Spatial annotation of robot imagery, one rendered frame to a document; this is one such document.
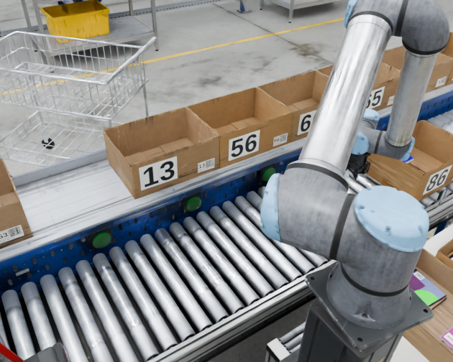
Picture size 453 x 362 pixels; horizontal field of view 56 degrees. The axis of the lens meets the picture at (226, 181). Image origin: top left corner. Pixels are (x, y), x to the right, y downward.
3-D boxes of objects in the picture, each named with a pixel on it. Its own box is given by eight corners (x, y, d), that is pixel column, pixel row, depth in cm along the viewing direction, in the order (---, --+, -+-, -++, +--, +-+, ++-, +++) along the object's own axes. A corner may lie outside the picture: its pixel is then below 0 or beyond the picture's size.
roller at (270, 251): (293, 286, 156) (302, 276, 156) (217, 205, 190) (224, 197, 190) (298, 289, 160) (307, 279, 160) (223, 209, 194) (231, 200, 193)
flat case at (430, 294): (445, 297, 149) (446, 294, 148) (407, 320, 141) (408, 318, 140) (414, 270, 158) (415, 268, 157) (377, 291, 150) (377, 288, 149)
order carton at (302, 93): (290, 143, 203) (294, 111, 192) (254, 116, 222) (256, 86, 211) (349, 121, 220) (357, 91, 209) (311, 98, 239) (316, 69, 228)
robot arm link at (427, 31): (465, -16, 106) (413, 145, 163) (412, -21, 111) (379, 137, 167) (457, 15, 102) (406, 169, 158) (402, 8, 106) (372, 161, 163)
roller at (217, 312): (225, 318, 141) (234, 318, 145) (157, 224, 175) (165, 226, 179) (216, 329, 142) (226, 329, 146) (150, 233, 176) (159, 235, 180)
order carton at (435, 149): (412, 205, 189) (424, 174, 179) (362, 171, 208) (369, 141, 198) (464, 175, 207) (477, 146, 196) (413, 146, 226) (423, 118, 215)
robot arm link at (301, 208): (328, 248, 85) (418, -27, 108) (247, 223, 91) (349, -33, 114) (329, 266, 99) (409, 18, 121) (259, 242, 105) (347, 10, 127)
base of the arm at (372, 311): (427, 311, 98) (441, 282, 92) (359, 341, 92) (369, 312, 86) (373, 255, 112) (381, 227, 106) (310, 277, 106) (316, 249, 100)
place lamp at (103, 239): (95, 252, 161) (91, 238, 157) (93, 250, 162) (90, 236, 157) (113, 245, 164) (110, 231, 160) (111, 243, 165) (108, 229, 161)
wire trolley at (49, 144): (1, 187, 311) (-53, 47, 247) (46, 145, 353) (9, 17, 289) (139, 215, 290) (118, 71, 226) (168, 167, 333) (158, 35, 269)
